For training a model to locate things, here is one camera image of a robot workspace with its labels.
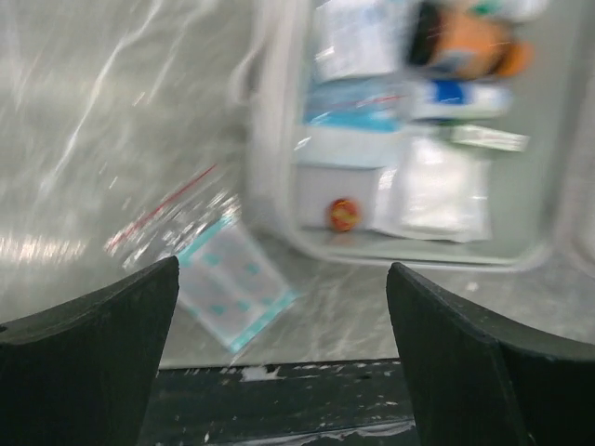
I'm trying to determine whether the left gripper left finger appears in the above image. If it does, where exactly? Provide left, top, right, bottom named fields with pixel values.
left=1, top=256, right=179, bottom=445

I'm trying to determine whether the small clear plaster bag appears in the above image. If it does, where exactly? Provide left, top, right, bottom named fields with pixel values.
left=104, top=165, right=297, bottom=354

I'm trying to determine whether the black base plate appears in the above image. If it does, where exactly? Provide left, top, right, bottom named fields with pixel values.
left=138, top=359, right=419, bottom=445

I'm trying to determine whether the brown medicine bottle orange cap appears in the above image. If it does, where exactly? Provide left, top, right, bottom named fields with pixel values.
left=406, top=1, right=533, bottom=80

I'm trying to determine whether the grey medicine kit case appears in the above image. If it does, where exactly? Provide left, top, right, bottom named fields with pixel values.
left=236, top=1, right=594, bottom=272

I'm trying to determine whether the blue printed plastic bag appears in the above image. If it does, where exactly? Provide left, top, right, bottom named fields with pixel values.
left=293, top=1, right=410, bottom=230

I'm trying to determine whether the white bottle green label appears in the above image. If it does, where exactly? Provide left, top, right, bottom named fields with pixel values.
left=466, top=0, right=549, bottom=23

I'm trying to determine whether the white gauze packet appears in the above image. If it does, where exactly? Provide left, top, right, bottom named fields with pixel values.
left=369, top=136, right=491, bottom=243

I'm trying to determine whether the green medicine box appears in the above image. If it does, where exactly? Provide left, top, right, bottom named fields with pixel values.
left=441, top=124, right=529, bottom=152

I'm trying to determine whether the small red balm tin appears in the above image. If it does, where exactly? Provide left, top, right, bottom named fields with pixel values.
left=326, top=198, right=363, bottom=232

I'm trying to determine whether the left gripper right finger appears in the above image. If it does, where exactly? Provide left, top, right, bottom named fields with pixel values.
left=386, top=263, right=594, bottom=445

